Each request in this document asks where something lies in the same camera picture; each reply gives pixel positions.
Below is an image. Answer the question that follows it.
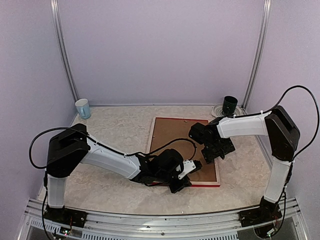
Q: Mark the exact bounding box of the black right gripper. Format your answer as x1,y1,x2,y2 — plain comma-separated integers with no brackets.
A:
202,138,236,166

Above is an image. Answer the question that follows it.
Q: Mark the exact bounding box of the brown backing cardboard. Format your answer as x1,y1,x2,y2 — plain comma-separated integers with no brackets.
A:
149,118,218,183

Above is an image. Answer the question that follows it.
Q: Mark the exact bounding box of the red wooden picture frame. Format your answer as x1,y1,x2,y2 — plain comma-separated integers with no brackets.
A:
145,116,222,188

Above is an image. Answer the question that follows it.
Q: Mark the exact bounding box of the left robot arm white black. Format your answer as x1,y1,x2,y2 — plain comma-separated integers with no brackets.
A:
46,123,196,223

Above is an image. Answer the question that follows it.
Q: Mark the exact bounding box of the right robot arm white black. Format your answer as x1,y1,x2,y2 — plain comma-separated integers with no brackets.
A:
188,105,300,225

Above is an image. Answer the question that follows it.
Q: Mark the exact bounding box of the white patterned plate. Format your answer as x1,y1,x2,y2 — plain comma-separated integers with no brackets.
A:
211,103,245,118

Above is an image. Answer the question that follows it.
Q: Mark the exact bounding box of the dark green cup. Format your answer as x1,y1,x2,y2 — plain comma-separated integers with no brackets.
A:
222,95,238,116

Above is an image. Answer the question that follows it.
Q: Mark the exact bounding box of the light blue mug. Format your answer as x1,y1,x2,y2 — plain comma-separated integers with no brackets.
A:
75,98,91,120

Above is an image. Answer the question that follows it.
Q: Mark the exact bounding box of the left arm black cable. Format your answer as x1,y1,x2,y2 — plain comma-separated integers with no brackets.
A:
28,127,198,170

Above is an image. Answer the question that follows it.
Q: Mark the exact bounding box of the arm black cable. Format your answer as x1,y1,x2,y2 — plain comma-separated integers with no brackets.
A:
224,85,319,163
28,127,198,170

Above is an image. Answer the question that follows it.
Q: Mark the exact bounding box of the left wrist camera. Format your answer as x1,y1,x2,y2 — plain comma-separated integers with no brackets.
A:
176,160,203,180

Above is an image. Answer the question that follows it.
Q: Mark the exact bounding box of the right aluminium corner post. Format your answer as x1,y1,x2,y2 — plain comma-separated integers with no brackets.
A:
241,0,272,111

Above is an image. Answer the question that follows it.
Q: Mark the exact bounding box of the aluminium corner post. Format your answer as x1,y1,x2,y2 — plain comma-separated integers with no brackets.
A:
241,0,272,111
50,0,80,102

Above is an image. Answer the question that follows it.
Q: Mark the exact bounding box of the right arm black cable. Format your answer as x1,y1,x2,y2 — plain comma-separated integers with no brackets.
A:
224,85,319,163

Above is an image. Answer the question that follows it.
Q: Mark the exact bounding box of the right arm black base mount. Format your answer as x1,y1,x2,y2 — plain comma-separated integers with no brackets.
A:
239,207,282,228

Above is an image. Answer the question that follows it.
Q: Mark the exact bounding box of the aluminium front rail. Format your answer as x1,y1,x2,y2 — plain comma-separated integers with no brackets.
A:
17,198,310,240

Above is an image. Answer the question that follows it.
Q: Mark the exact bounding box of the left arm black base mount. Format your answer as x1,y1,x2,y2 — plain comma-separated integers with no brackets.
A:
44,207,88,228

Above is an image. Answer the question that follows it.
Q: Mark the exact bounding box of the left aluminium corner post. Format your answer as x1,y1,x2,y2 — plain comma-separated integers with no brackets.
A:
50,0,80,102

